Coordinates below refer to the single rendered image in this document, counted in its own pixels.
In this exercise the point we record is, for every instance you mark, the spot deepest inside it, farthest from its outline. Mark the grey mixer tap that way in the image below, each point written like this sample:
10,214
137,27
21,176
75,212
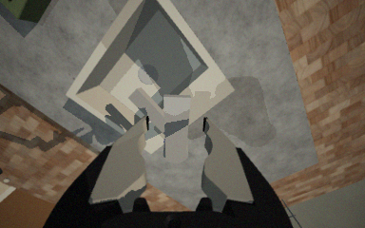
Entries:
173,121

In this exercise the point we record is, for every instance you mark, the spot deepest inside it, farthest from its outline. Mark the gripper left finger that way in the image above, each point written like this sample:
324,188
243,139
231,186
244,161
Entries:
108,186

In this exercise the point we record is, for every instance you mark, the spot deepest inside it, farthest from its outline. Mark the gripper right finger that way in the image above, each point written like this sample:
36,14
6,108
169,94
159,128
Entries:
236,186

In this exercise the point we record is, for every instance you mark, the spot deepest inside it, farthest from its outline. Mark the beige rectangular sink basin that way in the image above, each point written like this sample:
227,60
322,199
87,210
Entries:
143,49

